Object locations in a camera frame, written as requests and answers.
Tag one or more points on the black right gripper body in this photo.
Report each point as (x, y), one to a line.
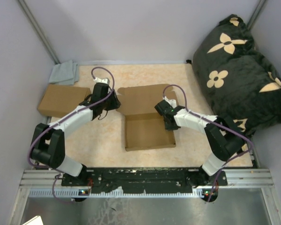
(170, 128)

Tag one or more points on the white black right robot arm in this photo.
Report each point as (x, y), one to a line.
(224, 136)

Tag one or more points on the black floral plush pillow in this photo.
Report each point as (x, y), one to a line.
(236, 79)

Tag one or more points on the aluminium frame rail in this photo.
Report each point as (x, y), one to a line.
(46, 183)

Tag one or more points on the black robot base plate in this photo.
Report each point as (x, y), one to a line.
(150, 180)

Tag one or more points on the white paper corner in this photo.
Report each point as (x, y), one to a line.
(34, 221)

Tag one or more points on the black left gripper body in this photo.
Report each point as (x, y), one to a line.
(110, 103)

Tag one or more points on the closed brown cardboard box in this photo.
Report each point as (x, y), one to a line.
(60, 100)

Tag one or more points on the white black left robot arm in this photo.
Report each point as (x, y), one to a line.
(48, 142)

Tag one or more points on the grey folded cloth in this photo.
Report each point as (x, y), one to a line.
(66, 73)

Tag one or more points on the brown cardboard box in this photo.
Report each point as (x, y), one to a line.
(60, 100)
(144, 126)

